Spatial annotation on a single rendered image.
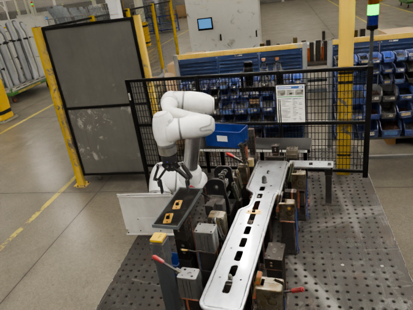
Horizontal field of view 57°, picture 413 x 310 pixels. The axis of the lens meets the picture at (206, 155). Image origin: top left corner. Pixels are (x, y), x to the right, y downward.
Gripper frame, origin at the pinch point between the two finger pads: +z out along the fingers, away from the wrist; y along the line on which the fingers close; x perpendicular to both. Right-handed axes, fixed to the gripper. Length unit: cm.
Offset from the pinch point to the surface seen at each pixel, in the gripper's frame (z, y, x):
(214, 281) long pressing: 25, -22, 38
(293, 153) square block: 21, -63, -83
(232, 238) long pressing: 24.9, -27.7, 7.8
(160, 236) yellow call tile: 8.9, 2.1, 26.6
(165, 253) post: 15.9, 0.4, 30.0
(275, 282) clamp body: 19, -49, 44
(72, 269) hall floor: 125, 135, -84
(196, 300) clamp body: 31, -14, 43
